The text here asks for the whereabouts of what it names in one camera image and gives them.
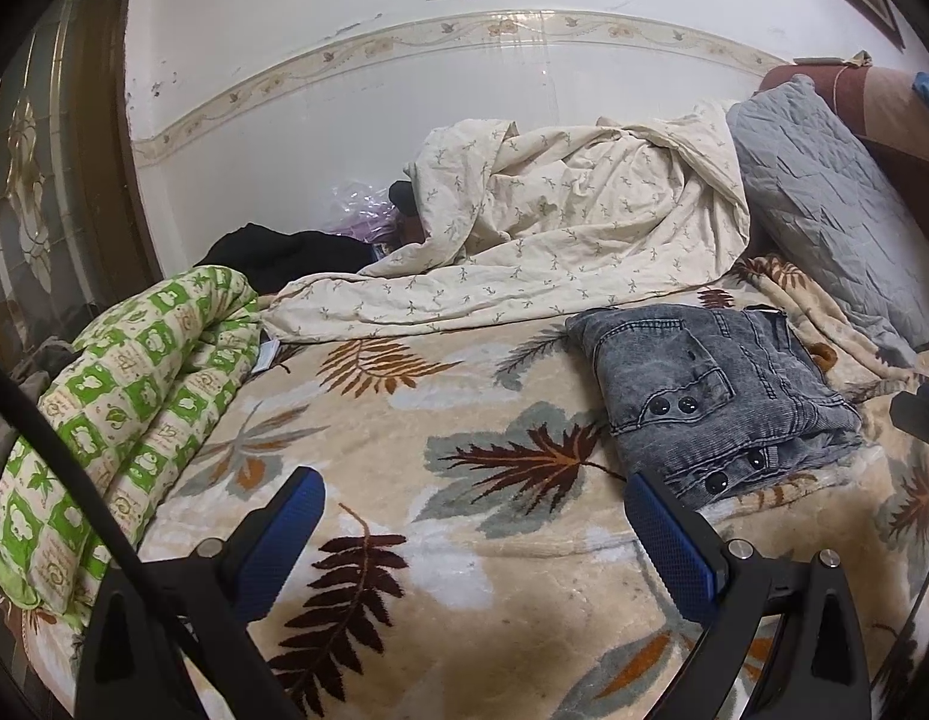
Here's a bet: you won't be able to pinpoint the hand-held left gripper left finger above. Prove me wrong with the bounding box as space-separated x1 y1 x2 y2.
74 465 328 720

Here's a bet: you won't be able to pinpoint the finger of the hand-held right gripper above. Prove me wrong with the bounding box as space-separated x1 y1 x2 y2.
889 382 929 460

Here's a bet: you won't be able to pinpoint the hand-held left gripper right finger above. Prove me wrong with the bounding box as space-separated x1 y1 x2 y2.
624 470 878 720

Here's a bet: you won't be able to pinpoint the grey denim pants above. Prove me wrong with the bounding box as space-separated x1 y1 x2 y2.
565 304 865 503

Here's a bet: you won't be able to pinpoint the green patterned quilt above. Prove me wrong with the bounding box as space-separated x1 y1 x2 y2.
0 264 262 631

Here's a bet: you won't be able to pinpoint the beige fern-print blanket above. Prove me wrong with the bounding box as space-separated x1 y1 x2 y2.
22 255 929 720

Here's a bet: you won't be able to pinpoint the grey quilted pillow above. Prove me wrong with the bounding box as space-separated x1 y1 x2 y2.
727 76 929 368

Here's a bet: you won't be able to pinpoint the black cloth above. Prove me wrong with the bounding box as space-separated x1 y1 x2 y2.
194 223 383 295

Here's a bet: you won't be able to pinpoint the grey cloth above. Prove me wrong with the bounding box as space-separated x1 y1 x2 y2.
0 337 79 481

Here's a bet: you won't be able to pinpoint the clear plastic bag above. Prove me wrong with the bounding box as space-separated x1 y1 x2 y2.
329 184 406 256

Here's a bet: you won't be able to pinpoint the cream leaf-print duvet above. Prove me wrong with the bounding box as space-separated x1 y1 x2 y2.
263 99 752 346

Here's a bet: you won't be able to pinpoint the wooden headboard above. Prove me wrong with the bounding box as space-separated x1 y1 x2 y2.
0 0 161 368

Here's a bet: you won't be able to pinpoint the black cable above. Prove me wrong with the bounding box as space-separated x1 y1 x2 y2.
0 356 293 720

